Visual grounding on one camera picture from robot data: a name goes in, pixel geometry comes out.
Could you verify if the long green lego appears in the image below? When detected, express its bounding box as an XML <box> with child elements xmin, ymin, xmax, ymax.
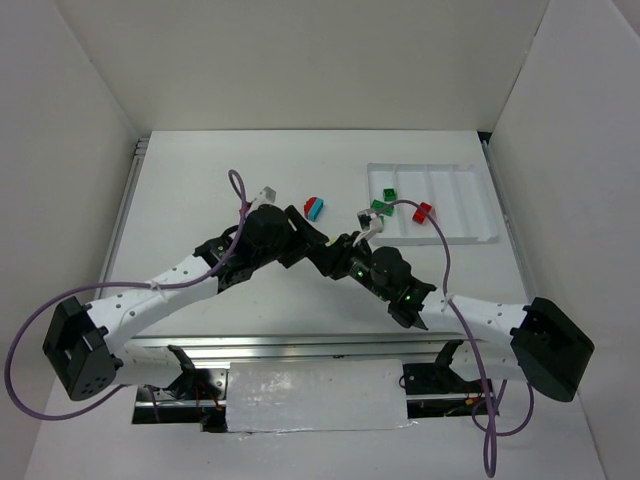
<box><xmin>371</xmin><ymin>199</ymin><xmax>394</xmax><ymax>217</ymax></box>

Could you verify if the small green square lego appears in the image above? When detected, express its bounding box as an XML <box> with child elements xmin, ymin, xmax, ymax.
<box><xmin>382</xmin><ymin>188</ymin><xmax>398</xmax><ymax>202</ymax></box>

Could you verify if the red flower lego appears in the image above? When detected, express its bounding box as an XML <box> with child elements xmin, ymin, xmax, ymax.
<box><xmin>412</xmin><ymin>202</ymin><xmax>433</xmax><ymax>225</ymax></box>

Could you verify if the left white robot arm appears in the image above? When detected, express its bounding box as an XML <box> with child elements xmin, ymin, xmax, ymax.
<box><xmin>43</xmin><ymin>205</ymin><xmax>328</xmax><ymax>401</ymax></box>

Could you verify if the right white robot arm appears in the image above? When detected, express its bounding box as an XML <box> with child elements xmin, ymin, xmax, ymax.
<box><xmin>307</xmin><ymin>234</ymin><xmax>595</xmax><ymax>402</ymax></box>

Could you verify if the red and blue lego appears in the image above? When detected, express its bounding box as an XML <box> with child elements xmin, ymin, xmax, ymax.
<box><xmin>303</xmin><ymin>197</ymin><xmax>324</xmax><ymax>222</ymax></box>

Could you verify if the white divided tray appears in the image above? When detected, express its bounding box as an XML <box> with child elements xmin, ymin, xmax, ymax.
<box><xmin>367</xmin><ymin>163</ymin><xmax>499</xmax><ymax>247</ymax></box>

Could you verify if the white taped cover plate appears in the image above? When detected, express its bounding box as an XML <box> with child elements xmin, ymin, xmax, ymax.
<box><xmin>226</xmin><ymin>359</ymin><xmax>410</xmax><ymax>433</ymax></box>

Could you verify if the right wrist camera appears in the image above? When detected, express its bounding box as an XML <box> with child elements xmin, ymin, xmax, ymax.
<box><xmin>356</xmin><ymin>209</ymin><xmax>381</xmax><ymax>243</ymax></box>

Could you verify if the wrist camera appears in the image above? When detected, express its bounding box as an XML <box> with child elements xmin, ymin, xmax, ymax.
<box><xmin>251</xmin><ymin>186</ymin><xmax>276</xmax><ymax>209</ymax></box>
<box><xmin>356</xmin><ymin>209</ymin><xmax>381</xmax><ymax>243</ymax></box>

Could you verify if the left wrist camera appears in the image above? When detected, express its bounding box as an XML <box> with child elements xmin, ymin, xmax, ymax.
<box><xmin>251</xmin><ymin>186</ymin><xmax>276</xmax><ymax>209</ymax></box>

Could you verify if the aluminium rail frame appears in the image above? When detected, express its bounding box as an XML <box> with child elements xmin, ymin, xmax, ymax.
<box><xmin>99</xmin><ymin>130</ymin><xmax>531</xmax><ymax>361</ymax></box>

